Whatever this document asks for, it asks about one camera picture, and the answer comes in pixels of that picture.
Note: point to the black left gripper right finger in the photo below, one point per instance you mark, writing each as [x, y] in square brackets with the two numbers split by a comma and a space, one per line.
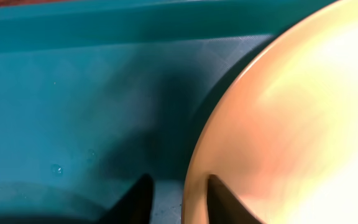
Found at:
[223, 206]

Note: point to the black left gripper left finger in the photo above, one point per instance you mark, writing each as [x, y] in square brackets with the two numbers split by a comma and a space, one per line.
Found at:
[135, 206]

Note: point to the teal plastic tray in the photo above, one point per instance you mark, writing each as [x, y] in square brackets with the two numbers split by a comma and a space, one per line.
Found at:
[93, 94]

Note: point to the yellow-green plate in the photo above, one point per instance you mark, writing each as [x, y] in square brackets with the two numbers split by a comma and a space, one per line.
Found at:
[284, 136]

